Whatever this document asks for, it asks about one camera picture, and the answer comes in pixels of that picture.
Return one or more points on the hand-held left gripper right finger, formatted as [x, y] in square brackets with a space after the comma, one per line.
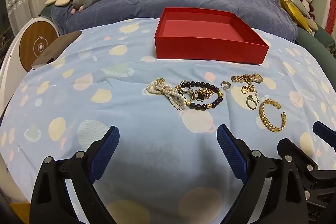
[232, 153]

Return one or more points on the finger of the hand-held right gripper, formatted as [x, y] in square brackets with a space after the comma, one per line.
[291, 148]
[324, 132]

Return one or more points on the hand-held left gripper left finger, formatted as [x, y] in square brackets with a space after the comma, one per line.
[105, 150]

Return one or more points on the gold bangle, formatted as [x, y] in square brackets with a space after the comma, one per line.
[263, 115]

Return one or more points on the hoop earring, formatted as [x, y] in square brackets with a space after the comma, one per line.
[226, 85]

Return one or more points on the gold wristwatch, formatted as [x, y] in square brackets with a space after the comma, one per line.
[256, 78]

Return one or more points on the red cardboard box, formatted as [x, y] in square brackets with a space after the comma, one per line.
[210, 37]

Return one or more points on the green sofa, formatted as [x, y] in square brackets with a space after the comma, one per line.
[312, 41]

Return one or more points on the brown flat pouch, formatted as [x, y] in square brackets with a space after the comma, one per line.
[57, 48]

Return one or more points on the red hanging decoration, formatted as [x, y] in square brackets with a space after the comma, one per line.
[330, 16]

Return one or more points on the gold cushion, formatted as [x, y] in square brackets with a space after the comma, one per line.
[291, 10]

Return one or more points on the white device with wooden disc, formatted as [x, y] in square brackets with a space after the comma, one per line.
[29, 43]

